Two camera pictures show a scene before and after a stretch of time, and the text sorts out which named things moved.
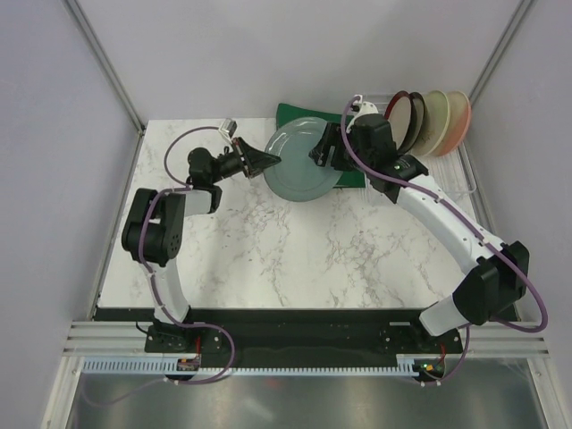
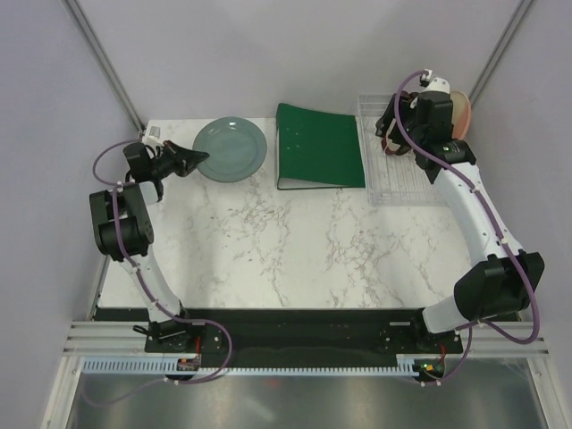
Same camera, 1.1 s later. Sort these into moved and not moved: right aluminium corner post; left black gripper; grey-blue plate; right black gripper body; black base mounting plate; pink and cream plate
Moved: left black gripper; right black gripper body; grey-blue plate
Not moved: black base mounting plate; right aluminium corner post; pink and cream plate
